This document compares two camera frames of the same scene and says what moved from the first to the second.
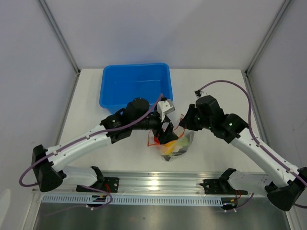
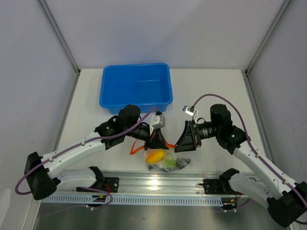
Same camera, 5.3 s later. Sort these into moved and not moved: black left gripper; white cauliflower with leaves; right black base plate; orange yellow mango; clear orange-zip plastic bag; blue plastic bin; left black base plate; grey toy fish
Moved: orange yellow mango; clear orange-zip plastic bag; black left gripper; white cauliflower with leaves; grey toy fish
Not moved: right black base plate; blue plastic bin; left black base plate
